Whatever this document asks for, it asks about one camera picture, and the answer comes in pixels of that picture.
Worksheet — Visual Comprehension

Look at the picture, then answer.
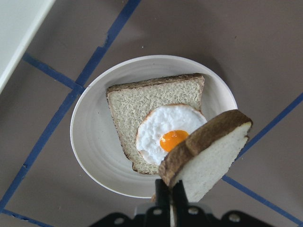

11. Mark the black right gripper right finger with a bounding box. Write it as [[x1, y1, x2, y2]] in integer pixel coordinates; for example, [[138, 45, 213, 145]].
[[172, 180, 188, 213]]

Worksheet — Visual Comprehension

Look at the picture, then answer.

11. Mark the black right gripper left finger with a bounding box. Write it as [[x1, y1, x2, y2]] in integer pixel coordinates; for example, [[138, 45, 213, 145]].
[[155, 179, 170, 213]]

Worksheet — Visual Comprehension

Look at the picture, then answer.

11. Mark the white bread slice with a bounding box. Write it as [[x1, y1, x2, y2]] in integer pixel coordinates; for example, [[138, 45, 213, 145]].
[[158, 109, 253, 227]]

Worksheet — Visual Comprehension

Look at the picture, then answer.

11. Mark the round cream plate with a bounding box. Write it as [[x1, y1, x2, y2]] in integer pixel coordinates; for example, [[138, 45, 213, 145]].
[[70, 55, 237, 199]]

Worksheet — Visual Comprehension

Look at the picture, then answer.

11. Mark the bread slice under egg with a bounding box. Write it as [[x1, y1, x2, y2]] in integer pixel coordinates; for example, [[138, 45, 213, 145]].
[[106, 73, 205, 175]]

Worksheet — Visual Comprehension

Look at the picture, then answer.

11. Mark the fried egg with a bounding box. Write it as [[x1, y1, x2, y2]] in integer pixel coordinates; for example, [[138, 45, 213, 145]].
[[136, 104, 207, 166]]

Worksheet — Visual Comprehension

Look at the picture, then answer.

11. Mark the cream bear serving tray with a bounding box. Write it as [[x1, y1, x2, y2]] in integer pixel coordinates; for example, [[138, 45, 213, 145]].
[[0, 0, 55, 91]]

